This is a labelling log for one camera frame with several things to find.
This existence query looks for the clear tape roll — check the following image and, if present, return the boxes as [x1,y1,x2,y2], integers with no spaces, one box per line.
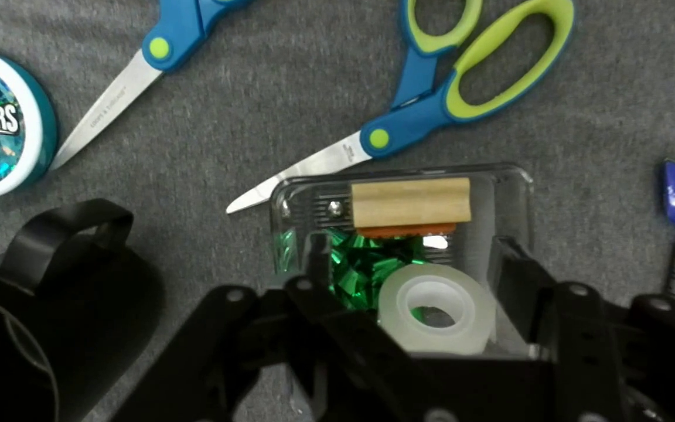
[375,262,498,358]

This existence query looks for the small clear plastic box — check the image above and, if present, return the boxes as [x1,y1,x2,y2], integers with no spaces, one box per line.
[268,161,536,360]

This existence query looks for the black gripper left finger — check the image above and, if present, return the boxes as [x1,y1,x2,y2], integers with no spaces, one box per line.
[111,273,341,422]

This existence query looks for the blue and green scissors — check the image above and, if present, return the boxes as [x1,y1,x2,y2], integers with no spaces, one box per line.
[225,0,577,217]
[50,0,257,174]

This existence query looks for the brown wooden stamp block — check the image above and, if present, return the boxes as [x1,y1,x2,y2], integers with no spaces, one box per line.
[348,175,474,241]

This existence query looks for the green gift bow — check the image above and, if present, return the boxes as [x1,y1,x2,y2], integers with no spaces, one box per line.
[276,227,433,311]

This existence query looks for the black mug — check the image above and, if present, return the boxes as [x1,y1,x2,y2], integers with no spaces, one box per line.
[0,196,163,422]

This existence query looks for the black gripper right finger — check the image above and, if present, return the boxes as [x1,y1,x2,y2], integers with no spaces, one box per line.
[491,238,675,422]

